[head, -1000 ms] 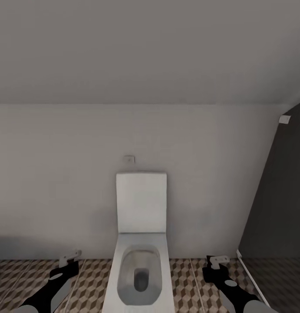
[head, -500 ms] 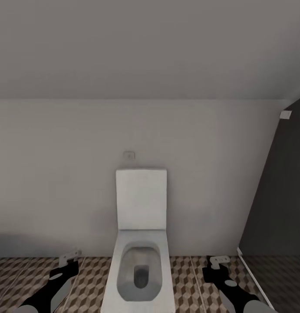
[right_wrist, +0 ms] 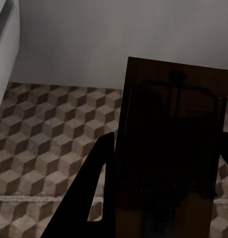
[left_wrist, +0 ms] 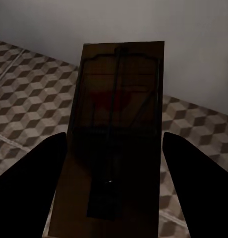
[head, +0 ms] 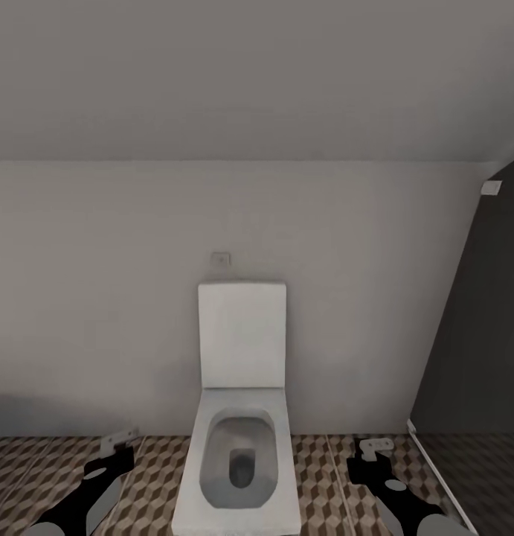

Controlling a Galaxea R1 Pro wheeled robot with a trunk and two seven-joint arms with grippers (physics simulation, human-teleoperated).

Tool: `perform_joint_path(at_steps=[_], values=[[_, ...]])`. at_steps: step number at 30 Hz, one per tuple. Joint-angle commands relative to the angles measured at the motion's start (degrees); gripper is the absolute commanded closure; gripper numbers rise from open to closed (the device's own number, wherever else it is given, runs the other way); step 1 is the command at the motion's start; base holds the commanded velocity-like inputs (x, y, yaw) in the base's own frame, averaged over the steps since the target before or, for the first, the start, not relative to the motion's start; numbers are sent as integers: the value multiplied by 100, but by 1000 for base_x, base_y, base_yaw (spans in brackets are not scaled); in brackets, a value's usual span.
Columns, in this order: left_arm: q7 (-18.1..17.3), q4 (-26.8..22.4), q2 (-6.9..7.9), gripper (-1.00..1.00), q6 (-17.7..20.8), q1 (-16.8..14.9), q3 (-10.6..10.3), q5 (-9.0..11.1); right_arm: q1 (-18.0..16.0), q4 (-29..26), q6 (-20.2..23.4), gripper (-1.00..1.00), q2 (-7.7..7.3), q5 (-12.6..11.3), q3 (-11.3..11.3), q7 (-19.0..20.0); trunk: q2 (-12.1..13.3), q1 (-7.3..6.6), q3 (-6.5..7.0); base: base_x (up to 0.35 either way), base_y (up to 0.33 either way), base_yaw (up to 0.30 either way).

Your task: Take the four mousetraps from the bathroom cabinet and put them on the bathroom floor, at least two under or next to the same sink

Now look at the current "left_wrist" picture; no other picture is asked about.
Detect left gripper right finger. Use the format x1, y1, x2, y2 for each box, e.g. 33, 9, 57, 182
162, 132, 228, 238

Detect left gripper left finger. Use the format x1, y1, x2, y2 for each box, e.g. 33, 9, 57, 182
0, 132, 68, 238

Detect mousetrap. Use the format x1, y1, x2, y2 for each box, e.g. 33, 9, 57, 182
48, 41, 165, 238

